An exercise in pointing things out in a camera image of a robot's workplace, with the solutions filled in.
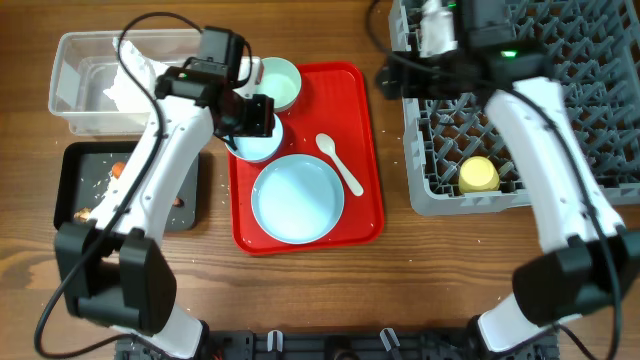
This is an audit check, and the green bowl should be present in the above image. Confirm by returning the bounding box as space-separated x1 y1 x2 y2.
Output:
256 57 302 113

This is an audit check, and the light blue bowl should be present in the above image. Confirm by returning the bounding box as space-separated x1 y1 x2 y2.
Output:
226 115 284 163

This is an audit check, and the white napkin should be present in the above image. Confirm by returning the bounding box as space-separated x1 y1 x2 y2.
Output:
102 35 174 114

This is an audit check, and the yellow cup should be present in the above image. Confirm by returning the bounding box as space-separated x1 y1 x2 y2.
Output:
458 156 500 194

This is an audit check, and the white plastic spoon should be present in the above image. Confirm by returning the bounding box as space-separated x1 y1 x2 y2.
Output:
316 133 364 197

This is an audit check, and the orange carrot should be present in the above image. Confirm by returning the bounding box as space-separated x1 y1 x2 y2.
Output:
110 161 185 208

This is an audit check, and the white rice pile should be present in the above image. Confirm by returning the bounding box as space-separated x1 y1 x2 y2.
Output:
79 154 196 226

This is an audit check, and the light blue plate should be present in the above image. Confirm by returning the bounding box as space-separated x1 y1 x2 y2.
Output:
251 154 345 245

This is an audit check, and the brown food scrap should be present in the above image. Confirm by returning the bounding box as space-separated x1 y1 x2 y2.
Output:
73 208 92 223

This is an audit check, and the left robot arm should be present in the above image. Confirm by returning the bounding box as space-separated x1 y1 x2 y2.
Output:
54 27 275 359

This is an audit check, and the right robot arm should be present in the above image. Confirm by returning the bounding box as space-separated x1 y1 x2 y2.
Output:
376 1 639 359

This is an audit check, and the grey dishwasher rack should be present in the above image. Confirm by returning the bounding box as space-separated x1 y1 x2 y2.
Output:
402 0 639 216

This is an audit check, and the red serving tray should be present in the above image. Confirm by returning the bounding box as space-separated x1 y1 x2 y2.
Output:
228 62 385 256

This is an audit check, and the clear plastic bin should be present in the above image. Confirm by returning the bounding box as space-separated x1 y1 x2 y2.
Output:
48 29 200 136

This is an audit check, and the black tray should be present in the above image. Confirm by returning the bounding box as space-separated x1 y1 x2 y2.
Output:
53 141 200 232

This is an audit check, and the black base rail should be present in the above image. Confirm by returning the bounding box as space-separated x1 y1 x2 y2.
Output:
112 327 559 360

